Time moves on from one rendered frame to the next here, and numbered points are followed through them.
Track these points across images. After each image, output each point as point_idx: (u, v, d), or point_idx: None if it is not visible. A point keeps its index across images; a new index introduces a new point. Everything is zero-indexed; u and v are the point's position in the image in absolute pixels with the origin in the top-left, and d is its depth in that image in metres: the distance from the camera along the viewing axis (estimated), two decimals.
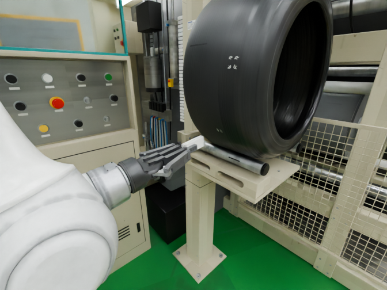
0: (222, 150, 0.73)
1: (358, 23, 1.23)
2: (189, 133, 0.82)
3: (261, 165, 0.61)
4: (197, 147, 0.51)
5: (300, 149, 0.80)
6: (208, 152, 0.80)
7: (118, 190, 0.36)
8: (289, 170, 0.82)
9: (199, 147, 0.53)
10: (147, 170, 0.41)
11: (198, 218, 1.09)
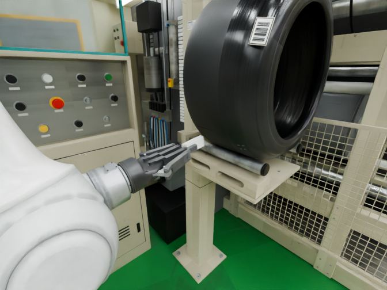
0: (220, 156, 0.73)
1: (358, 23, 1.23)
2: (189, 133, 0.82)
3: (259, 172, 0.62)
4: (197, 147, 0.51)
5: (301, 147, 0.80)
6: None
7: (118, 190, 0.36)
8: (289, 170, 0.82)
9: (199, 147, 0.53)
10: (147, 170, 0.41)
11: (198, 218, 1.09)
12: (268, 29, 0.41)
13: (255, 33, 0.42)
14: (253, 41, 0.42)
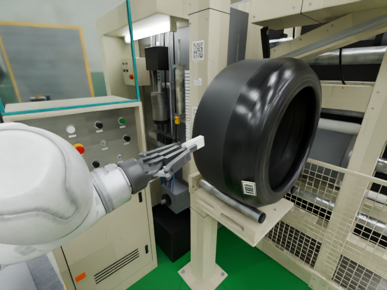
0: None
1: None
2: (195, 175, 0.93)
3: None
4: (197, 147, 0.51)
5: (293, 191, 0.89)
6: (212, 186, 0.89)
7: (119, 191, 0.36)
8: (284, 208, 0.92)
9: (199, 147, 0.53)
10: (147, 171, 0.41)
11: (203, 243, 1.20)
12: (253, 189, 0.58)
13: (246, 189, 0.60)
14: (246, 193, 0.61)
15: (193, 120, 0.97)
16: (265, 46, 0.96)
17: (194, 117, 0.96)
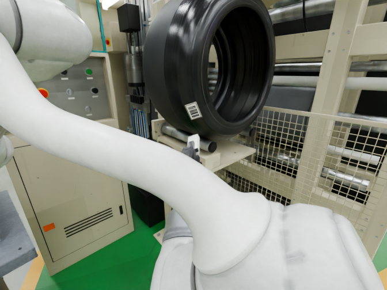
0: (183, 141, 0.87)
1: (321, 23, 1.35)
2: (157, 120, 0.94)
3: (209, 152, 0.75)
4: (191, 140, 0.51)
5: (253, 131, 0.91)
6: None
7: (173, 217, 0.33)
8: (245, 152, 0.94)
9: (196, 138, 0.53)
10: None
11: None
12: (197, 109, 0.63)
13: (191, 113, 0.64)
14: (193, 117, 0.65)
15: None
16: None
17: None
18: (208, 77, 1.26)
